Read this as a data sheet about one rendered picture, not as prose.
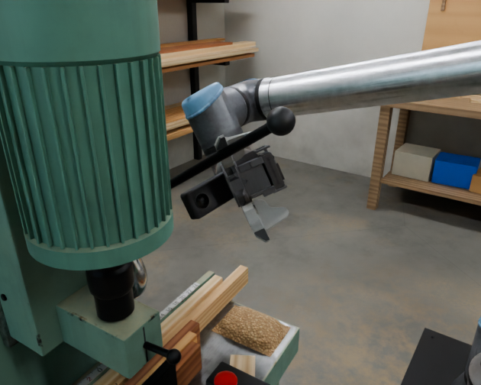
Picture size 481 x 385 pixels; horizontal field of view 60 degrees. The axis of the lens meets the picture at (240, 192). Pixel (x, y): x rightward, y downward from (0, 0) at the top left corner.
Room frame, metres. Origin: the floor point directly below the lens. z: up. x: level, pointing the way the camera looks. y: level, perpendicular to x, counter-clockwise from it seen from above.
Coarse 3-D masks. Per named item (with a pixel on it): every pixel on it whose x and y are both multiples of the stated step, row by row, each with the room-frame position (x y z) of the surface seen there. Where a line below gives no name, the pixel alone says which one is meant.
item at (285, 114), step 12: (276, 108) 0.49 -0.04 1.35; (288, 108) 0.49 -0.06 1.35; (276, 120) 0.48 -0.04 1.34; (288, 120) 0.48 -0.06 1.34; (252, 132) 0.51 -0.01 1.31; (264, 132) 0.50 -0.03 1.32; (276, 132) 0.48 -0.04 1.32; (288, 132) 0.48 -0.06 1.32; (240, 144) 0.52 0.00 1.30; (216, 156) 0.54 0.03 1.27; (228, 156) 0.53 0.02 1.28; (192, 168) 0.56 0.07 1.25; (204, 168) 0.55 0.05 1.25; (180, 180) 0.57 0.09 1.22
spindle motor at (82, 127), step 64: (0, 0) 0.38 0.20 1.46; (64, 0) 0.38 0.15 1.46; (128, 0) 0.42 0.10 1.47; (0, 64) 0.39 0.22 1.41; (64, 64) 0.38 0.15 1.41; (128, 64) 0.41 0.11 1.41; (0, 128) 0.41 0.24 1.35; (64, 128) 0.38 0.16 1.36; (128, 128) 0.41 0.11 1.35; (64, 192) 0.38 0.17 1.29; (128, 192) 0.40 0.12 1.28; (64, 256) 0.38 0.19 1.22; (128, 256) 0.39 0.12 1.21
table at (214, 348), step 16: (208, 336) 0.60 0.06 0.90; (288, 336) 0.60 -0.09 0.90; (208, 352) 0.56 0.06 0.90; (224, 352) 0.56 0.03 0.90; (240, 352) 0.56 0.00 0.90; (256, 352) 0.56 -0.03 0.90; (288, 352) 0.58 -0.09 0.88; (208, 368) 0.52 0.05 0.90; (256, 368) 0.52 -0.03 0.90; (272, 368) 0.52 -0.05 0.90; (192, 384) 0.49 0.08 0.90; (272, 384) 0.52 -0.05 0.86
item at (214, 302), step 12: (240, 276) 0.73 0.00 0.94; (216, 288) 0.69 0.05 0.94; (228, 288) 0.69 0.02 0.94; (240, 288) 0.73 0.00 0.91; (204, 300) 0.65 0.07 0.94; (216, 300) 0.65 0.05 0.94; (228, 300) 0.69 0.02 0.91; (192, 312) 0.62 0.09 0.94; (204, 312) 0.62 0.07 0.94; (216, 312) 0.65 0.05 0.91; (180, 324) 0.58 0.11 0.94; (204, 324) 0.62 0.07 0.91; (168, 336) 0.55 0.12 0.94
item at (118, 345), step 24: (72, 312) 0.46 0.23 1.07; (96, 312) 0.46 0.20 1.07; (144, 312) 0.46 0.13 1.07; (72, 336) 0.47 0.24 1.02; (96, 336) 0.44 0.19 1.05; (120, 336) 0.42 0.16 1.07; (144, 336) 0.44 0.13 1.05; (96, 360) 0.44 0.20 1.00; (120, 360) 0.42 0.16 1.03; (144, 360) 0.43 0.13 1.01
